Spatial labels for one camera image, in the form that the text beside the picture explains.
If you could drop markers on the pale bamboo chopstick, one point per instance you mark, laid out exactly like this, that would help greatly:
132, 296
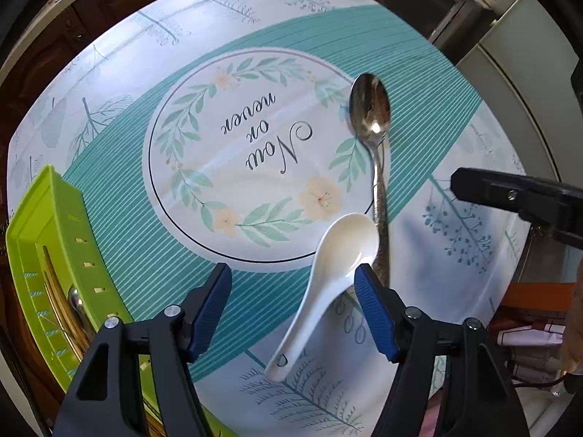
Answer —
52, 268

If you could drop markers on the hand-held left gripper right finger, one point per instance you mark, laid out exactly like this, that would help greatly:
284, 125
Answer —
373, 314

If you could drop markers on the large steel spoon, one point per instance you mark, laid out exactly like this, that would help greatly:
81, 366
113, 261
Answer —
370, 104

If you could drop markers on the small steel spoon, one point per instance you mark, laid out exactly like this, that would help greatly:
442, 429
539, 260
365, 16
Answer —
76, 299

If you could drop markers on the grey refrigerator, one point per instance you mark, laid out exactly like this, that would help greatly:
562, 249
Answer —
514, 77

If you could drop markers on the white ceramic spoon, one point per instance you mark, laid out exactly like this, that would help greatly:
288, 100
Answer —
346, 246

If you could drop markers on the white patterned cloth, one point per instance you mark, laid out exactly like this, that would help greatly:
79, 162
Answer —
528, 337

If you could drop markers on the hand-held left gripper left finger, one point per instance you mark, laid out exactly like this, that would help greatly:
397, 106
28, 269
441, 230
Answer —
212, 314

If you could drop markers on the dark wooden kitchen cabinets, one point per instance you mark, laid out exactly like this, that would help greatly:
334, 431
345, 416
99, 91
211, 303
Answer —
82, 13

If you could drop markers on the green plastic utensil tray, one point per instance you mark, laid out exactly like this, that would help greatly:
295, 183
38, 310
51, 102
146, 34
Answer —
63, 218

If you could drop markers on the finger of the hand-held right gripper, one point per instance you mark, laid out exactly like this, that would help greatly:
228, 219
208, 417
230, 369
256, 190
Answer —
524, 195

